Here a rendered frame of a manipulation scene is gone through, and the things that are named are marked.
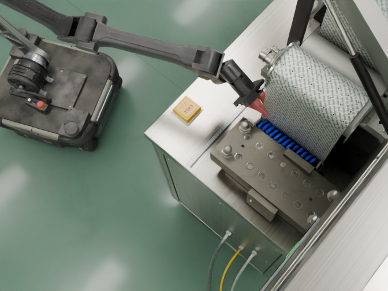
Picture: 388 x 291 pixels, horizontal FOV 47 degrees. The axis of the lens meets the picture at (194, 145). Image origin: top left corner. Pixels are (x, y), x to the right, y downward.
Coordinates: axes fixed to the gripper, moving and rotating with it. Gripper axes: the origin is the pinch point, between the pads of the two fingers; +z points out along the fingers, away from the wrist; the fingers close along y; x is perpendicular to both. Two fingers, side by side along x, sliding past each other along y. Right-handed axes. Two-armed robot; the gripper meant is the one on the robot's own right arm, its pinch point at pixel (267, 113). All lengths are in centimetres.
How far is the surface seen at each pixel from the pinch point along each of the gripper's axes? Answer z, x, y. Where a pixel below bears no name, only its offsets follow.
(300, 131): 7.9, 9.9, 0.3
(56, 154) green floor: -29, -141, 49
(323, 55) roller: -4.8, 16.7, -16.4
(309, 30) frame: -3.2, -18.2, -42.1
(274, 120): 3.1, 1.0, 0.2
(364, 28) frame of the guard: -22, 73, 14
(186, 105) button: -15.2, -25.3, 9.4
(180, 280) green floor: 55, -91, 53
